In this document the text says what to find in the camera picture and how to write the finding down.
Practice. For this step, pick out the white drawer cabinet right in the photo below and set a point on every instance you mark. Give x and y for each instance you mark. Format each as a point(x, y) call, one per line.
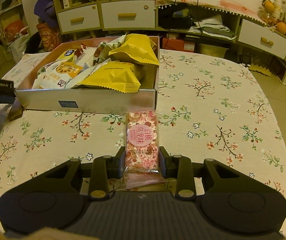
point(262, 38)

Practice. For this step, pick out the pink silver cardboard box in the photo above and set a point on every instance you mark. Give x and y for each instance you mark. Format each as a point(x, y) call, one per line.
point(88, 100)

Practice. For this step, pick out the yellow snack bag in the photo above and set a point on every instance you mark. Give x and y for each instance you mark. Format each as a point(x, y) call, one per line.
point(123, 77)
point(137, 49)

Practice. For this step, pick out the floral tablecloth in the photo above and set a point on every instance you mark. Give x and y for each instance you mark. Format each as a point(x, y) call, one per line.
point(207, 108)

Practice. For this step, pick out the orange cartoon bag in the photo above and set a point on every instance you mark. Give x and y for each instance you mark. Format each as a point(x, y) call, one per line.
point(50, 37)

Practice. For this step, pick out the red storage box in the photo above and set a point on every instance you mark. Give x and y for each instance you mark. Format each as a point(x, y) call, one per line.
point(178, 45)

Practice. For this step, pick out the white drawer cabinet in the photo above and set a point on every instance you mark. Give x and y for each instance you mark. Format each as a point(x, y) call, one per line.
point(86, 15)
point(262, 38)

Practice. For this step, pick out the white gold small packet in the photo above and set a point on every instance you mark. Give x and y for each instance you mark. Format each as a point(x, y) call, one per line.
point(56, 75)

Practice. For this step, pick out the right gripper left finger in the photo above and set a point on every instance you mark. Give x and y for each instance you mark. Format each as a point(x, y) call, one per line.
point(103, 169)

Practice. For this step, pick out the gold bar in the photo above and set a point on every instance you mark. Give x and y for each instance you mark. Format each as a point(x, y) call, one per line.
point(16, 111)

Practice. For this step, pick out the oranges on stand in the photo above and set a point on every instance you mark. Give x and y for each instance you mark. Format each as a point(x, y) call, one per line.
point(271, 13)

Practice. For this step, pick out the purple hat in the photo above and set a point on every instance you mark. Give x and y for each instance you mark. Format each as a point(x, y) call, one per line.
point(45, 10)

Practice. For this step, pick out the white drawer cabinet left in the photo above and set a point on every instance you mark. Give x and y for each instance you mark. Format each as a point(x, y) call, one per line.
point(86, 15)

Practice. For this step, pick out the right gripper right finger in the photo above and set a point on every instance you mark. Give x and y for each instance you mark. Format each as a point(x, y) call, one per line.
point(180, 168)

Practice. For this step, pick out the pink nougat bar packet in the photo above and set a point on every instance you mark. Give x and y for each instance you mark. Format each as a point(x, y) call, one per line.
point(142, 150)

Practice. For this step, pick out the small yellow blue packet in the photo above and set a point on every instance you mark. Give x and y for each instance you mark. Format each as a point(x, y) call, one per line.
point(68, 56)

